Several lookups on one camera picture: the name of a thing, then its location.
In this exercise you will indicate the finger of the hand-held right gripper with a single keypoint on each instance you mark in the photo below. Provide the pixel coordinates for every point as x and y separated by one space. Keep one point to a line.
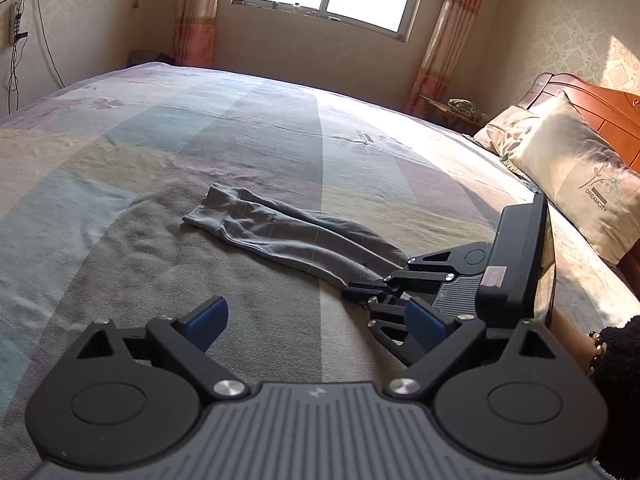
402 355
400 277

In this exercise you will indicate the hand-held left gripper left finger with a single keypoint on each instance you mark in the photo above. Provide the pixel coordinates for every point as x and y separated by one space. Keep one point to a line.
207 322

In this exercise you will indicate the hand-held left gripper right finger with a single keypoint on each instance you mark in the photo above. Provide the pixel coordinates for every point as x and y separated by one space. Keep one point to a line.
427 325

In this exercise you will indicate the grey pants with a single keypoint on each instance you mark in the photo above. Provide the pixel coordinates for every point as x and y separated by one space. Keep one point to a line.
280 235

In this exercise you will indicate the person's right forearm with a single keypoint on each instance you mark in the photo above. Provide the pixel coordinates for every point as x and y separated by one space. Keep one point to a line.
620 385

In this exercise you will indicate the large cream pillow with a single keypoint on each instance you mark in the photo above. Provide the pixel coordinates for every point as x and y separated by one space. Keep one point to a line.
585 175

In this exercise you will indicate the small cream pillow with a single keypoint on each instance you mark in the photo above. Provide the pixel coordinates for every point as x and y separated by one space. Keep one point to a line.
502 127

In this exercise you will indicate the grey bundle on nightstand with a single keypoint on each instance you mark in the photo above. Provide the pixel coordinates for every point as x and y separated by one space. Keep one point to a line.
465 107

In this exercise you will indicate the wooden nightstand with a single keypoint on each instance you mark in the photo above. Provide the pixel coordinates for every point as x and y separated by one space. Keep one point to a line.
440 109

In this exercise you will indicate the bed with patchwork sheet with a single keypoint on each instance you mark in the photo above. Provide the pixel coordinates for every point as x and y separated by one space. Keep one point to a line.
150 170

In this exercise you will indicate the wooden headboard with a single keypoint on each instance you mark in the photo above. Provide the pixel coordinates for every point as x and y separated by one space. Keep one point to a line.
600 105

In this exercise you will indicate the pink curtain beside nightstand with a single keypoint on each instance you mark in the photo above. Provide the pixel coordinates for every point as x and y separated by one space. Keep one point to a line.
450 35

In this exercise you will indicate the dark low furniture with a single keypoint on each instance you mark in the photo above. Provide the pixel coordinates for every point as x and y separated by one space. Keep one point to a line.
147 56

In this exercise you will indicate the white power strip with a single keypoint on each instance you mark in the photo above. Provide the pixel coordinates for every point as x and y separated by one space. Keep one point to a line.
16 22

